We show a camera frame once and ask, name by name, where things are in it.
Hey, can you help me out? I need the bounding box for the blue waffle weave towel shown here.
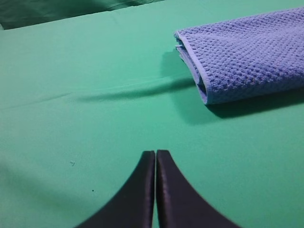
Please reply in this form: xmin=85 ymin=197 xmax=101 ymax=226
xmin=174 ymin=8 xmax=304 ymax=105

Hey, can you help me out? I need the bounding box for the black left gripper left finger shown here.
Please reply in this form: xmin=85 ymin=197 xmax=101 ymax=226
xmin=78 ymin=151 xmax=155 ymax=228

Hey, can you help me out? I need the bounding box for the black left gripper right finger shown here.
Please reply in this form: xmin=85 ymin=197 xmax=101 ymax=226
xmin=156 ymin=150 xmax=239 ymax=228

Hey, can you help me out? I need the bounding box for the green backdrop cloth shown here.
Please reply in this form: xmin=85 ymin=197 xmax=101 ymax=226
xmin=0 ymin=0 xmax=155 ymax=30

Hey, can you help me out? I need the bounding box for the green tablecloth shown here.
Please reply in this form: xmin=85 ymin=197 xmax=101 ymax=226
xmin=0 ymin=0 xmax=304 ymax=228

